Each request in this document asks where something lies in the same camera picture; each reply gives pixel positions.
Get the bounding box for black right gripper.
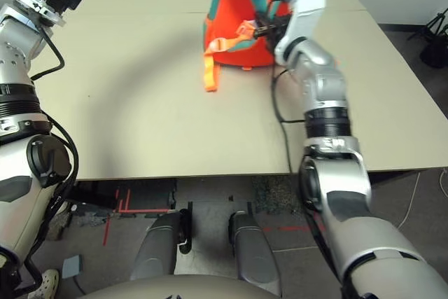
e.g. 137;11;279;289
253;11;291;50

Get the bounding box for orange and teal backpack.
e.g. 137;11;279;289
202;0;311;93

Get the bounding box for black tripod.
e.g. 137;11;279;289
407;11;448;69

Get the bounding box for grey right robot leg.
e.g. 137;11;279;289
227;211;283;296

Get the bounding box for grey robot leg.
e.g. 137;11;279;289
131;209;193;281
227;211;283;296

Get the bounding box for grey left robot leg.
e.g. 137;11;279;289
131;209;193;281

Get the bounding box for red floor tape lines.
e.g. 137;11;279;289
103;188;169;246

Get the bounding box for grey robot torso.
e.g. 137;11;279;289
76;272;281;299

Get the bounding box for blue-grey floor pedal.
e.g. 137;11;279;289
62;256;85;278

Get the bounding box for white perforated shoe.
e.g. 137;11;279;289
26;269;60;299

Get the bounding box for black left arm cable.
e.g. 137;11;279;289
29;27;80;209

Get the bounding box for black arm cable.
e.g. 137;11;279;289
269;0;305;174
29;27;80;209

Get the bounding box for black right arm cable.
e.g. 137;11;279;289
269;0;305;174

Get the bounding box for white floor cable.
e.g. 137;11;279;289
395;169;448;230

